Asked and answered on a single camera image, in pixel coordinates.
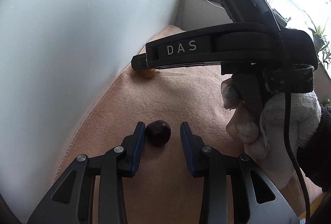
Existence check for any dark plum fruit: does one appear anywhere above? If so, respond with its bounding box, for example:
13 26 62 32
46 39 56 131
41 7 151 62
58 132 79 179
144 120 172 147

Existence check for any brown longan fruit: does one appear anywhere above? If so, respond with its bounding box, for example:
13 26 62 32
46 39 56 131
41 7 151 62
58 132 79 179
137 69 155 79

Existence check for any white gloved right hand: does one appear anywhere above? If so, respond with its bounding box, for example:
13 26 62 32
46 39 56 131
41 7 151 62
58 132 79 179
221 78 321 189

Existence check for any spider plant in pot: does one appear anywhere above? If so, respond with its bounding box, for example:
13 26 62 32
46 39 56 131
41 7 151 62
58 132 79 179
309 19 330 70

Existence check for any pink table cloth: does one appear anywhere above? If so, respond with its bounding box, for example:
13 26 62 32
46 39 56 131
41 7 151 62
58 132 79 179
51 24 324 224

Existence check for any black cable right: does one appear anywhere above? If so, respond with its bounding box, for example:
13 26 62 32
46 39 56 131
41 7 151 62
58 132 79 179
283 92 311 222

